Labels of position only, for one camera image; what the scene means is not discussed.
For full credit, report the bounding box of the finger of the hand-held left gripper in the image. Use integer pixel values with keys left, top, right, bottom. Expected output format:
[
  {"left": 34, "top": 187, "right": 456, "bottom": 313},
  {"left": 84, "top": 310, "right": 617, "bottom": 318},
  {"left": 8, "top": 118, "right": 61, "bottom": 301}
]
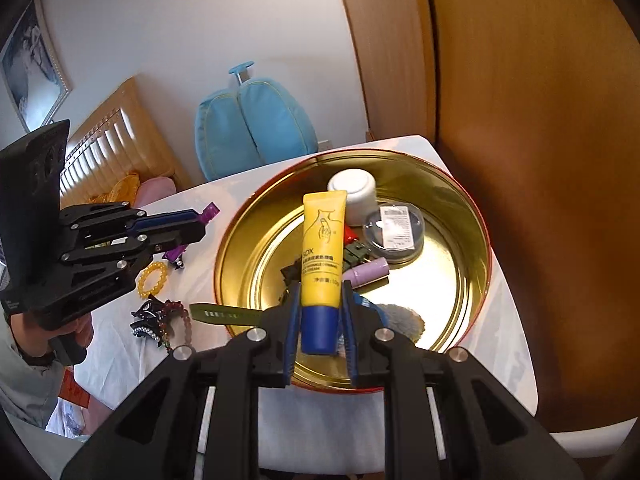
[
  {"left": 27, "top": 222, "right": 207, "bottom": 313},
  {"left": 59, "top": 201, "right": 207, "bottom": 249}
]

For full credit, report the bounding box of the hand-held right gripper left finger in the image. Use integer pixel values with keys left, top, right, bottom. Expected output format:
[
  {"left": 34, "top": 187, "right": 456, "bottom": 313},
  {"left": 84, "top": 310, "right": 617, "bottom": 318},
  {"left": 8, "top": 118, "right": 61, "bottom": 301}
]
[{"left": 60, "top": 280, "right": 303, "bottom": 480}]

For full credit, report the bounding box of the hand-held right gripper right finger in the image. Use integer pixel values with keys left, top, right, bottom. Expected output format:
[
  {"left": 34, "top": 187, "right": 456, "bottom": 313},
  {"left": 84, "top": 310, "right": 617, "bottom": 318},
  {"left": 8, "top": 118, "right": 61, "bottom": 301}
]
[{"left": 340, "top": 280, "right": 583, "bottom": 480}]

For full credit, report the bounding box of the black ribbon hair bow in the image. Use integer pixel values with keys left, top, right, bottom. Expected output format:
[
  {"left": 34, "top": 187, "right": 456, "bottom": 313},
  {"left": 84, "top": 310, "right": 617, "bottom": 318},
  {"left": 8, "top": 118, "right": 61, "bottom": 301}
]
[{"left": 280, "top": 255, "right": 305, "bottom": 288}]

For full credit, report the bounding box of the green digital watch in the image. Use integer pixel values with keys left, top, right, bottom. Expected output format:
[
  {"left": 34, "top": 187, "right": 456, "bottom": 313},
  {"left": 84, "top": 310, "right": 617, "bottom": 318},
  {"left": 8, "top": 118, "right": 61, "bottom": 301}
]
[{"left": 190, "top": 241, "right": 372, "bottom": 327}]

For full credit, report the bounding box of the pink lipstick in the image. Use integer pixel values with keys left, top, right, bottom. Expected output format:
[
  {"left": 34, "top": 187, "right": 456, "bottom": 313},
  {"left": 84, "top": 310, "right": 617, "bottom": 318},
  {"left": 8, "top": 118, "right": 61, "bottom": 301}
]
[{"left": 347, "top": 256, "right": 391, "bottom": 288}]

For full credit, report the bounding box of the yellow tube with blue cap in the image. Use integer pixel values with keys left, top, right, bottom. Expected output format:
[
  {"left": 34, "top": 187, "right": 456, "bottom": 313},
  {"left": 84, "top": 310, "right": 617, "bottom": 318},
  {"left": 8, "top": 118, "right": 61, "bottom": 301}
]
[{"left": 300, "top": 191, "right": 348, "bottom": 355}]

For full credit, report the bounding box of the red round tin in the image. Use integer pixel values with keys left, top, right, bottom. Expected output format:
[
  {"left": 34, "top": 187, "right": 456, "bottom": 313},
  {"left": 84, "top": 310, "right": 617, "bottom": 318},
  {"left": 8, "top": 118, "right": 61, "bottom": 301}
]
[{"left": 214, "top": 149, "right": 493, "bottom": 393}]

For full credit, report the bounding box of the clear round case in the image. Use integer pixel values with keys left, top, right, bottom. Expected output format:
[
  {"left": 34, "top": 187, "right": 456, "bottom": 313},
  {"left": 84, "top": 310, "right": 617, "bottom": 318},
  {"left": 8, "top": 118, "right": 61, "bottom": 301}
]
[{"left": 362, "top": 203, "right": 426, "bottom": 264}]

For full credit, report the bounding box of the person's left forearm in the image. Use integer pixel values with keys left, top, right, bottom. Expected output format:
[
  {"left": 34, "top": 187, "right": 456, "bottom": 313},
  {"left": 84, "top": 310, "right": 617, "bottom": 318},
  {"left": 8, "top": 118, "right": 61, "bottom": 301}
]
[{"left": 0, "top": 320, "right": 68, "bottom": 428}]

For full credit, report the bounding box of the person's left hand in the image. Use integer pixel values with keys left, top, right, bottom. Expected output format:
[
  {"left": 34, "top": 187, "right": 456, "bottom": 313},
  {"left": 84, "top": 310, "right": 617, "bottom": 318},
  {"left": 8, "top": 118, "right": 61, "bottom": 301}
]
[{"left": 47, "top": 314, "right": 95, "bottom": 356}]

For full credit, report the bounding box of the pink blanket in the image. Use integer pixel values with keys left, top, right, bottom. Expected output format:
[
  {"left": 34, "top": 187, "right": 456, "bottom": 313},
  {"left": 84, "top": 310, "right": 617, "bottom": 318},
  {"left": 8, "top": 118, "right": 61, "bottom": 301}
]
[{"left": 135, "top": 176, "right": 177, "bottom": 208}]

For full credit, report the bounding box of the orange pillow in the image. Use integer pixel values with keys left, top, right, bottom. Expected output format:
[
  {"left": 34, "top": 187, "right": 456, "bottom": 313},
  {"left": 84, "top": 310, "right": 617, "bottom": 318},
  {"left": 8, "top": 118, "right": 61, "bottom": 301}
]
[{"left": 92, "top": 172, "right": 141, "bottom": 206}]

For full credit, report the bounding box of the black rhinestone hair claw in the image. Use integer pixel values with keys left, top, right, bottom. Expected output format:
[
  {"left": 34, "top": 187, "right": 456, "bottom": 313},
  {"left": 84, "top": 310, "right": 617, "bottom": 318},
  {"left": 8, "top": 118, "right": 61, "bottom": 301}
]
[{"left": 130, "top": 296, "right": 173, "bottom": 348}]

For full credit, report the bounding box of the wooden bed headboard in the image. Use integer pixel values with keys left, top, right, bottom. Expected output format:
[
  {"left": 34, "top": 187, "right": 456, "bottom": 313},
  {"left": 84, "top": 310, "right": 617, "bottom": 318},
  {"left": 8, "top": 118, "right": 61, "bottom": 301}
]
[{"left": 60, "top": 77, "right": 193, "bottom": 211}]

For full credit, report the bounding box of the red printed box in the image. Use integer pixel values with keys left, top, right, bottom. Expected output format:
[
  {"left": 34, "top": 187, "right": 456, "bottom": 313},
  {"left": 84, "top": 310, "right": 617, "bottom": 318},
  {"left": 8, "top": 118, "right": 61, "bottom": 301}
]
[{"left": 59, "top": 367, "right": 92, "bottom": 409}]

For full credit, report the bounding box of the blue suitcase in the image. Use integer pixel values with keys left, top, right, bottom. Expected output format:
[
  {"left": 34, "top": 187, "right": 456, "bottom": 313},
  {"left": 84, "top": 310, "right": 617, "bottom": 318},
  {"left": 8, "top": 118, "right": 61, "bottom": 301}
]
[{"left": 195, "top": 62, "right": 318, "bottom": 183}]

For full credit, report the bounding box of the wooden door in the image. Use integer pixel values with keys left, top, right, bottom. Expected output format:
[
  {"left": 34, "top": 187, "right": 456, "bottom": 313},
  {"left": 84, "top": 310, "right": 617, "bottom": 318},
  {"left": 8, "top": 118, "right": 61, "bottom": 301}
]
[{"left": 332, "top": 0, "right": 640, "bottom": 433}]

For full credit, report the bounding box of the yellow bead bracelet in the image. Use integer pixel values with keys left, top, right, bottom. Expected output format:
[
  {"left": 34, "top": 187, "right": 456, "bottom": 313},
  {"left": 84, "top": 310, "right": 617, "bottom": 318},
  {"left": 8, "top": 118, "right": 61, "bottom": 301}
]
[{"left": 137, "top": 261, "right": 168, "bottom": 297}]

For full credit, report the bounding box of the brown bead bracelet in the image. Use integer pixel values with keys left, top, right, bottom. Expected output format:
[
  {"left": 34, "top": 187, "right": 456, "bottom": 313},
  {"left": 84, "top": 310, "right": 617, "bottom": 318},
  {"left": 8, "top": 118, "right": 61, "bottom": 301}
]
[{"left": 160, "top": 299, "right": 193, "bottom": 356}]

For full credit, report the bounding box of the framed wall picture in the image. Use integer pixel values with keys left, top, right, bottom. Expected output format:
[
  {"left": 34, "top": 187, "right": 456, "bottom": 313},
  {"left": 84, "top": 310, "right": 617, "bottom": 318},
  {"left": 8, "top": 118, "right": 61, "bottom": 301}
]
[{"left": 0, "top": 0, "right": 73, "bottom": 133}]

